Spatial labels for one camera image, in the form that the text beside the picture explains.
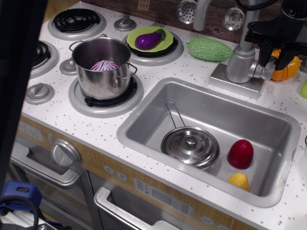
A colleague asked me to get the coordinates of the stove burner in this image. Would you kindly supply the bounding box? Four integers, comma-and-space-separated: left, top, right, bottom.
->
69, 75, 143, 118
30, 40, 59, 79
122, 30, 184, 67
47, 8, 106, 41

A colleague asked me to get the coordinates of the silver hanging ladle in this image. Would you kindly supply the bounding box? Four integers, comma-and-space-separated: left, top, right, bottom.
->
223, 3, 245, 31

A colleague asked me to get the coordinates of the silver slotted ladle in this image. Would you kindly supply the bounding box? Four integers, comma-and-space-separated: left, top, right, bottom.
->
177, 0, 197, 24

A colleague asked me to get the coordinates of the silver stove knob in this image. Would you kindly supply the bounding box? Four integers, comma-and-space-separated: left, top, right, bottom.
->
24, 83, 55, 105
114, 15, 137, 32
59, 58, 77, 76

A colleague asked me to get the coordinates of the purple toy eggplant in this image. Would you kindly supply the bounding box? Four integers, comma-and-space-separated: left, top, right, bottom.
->
135, 29, 166, 50

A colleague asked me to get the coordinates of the silver oven dial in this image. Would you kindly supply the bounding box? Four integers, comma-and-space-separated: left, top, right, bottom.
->
51, 138, 81, 167

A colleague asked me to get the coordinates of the blue clamp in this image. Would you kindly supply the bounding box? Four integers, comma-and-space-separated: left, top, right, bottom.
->
0, 180, 42, 211

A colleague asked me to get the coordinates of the front left stove burner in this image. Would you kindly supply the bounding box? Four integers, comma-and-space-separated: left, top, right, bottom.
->
30, 40, 59, 79

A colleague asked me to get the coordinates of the yellow toy corn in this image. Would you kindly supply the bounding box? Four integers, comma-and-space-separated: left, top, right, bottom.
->
227, 173, 249, 191

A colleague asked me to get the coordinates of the silver faucet lever handle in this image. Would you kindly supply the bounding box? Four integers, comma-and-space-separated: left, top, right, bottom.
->
248, 56, 277, 80

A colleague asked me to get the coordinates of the silver middle stove knob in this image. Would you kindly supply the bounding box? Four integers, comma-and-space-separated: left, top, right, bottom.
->
59, 58, 77, 76

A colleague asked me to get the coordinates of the red toy pepper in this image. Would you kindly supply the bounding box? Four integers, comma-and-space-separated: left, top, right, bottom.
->
227, 139, 254, 169

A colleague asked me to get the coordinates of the grey oven door handle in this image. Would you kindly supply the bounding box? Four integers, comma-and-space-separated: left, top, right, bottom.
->
10, 141, 81, 189

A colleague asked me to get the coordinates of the lime green plate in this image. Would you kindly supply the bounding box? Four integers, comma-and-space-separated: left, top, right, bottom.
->
126, 26, 174, 53

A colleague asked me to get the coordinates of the back right stove burner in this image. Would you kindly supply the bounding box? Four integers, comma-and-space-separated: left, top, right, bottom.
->
122, 30, 184, 67

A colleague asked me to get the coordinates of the steel stock pot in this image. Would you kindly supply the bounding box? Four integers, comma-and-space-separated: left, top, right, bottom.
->
70, 37, 137, 100

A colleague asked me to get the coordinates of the steel saucepan with lid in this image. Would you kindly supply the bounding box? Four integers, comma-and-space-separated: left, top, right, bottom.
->
160, 102, 220, 170

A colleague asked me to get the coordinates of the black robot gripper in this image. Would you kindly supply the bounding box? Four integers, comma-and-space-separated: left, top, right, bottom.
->
245, 0, 307, 71

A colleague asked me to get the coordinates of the orange toy pumpkin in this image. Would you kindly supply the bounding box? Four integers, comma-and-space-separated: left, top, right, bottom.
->
271, 56, 301, 81

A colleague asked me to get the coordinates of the back left stove burner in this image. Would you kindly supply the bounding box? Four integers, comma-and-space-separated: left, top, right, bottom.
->
47, 8, 106, 41

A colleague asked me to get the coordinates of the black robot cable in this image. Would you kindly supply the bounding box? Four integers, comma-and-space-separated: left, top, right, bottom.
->
235, 0, 281, 11

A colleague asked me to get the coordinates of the grey dishwasher door handle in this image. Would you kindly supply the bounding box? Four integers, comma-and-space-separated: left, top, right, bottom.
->
94, 187, 178, 230

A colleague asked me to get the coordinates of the silver back stove knob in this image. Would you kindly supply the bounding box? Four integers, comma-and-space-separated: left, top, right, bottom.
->
114, 15, 137, 32

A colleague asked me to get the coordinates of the silver front stove knob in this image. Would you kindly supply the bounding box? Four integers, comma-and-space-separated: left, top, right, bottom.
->
24, 83, 55, 105

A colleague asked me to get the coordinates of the green toy bitter melon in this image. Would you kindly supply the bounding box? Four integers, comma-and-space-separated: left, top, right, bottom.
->
186, 37, 233, 62

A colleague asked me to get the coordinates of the green toy cup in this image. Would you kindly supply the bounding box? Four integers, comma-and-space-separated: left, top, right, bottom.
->
299, 81, 307, 99

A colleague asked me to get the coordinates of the purple white toy onion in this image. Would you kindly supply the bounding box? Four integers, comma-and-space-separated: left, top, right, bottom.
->
91, 60, 118, 71

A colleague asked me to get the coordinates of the black braided cable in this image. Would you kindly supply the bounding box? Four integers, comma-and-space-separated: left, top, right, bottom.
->
0, 195, 40, 230

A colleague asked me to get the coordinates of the silver toy faucet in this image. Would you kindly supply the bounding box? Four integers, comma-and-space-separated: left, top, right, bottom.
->
193, 0, 266, 100

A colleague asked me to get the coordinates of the front right stove burner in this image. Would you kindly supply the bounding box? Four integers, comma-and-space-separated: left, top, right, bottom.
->
69, 75, 143, 118

